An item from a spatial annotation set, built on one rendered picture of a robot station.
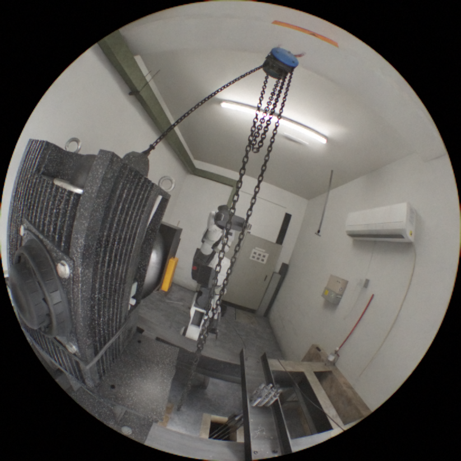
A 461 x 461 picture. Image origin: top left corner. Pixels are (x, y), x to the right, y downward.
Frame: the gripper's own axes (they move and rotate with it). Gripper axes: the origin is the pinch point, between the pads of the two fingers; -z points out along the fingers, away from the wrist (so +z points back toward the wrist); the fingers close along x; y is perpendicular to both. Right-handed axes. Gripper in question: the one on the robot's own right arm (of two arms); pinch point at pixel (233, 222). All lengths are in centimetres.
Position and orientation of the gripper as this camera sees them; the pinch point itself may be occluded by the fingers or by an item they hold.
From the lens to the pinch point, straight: 58.6
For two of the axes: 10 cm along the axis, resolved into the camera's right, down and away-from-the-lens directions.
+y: 3.2, -9.5, -0.3
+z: -2.6, -1.2, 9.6
